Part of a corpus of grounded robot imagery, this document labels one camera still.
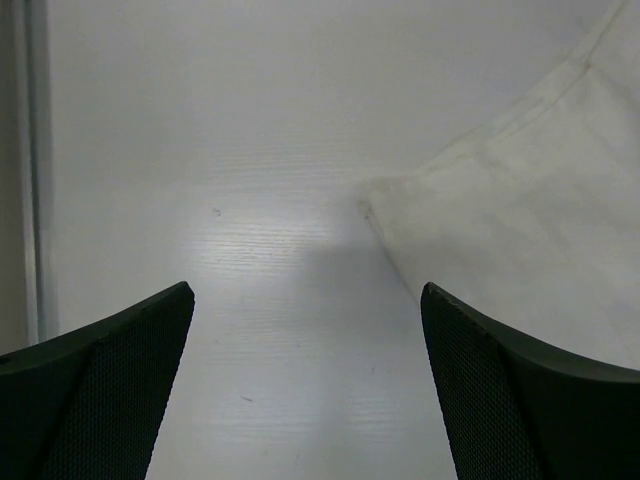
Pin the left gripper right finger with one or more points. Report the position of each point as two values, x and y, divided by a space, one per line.
515 407

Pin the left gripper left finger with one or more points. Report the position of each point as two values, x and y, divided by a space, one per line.
89 404

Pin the white pleated skirt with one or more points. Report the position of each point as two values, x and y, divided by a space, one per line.
533 218

